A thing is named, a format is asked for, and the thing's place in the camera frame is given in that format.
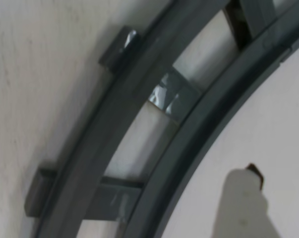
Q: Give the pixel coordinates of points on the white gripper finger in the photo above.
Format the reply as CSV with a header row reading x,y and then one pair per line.
x,y
241,210

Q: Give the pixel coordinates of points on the shiny clear tape piece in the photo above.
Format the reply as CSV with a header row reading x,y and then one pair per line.
x,y
164,96

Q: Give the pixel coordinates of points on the grey circular toy train track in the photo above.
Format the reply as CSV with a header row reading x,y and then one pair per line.
x,y
89,148

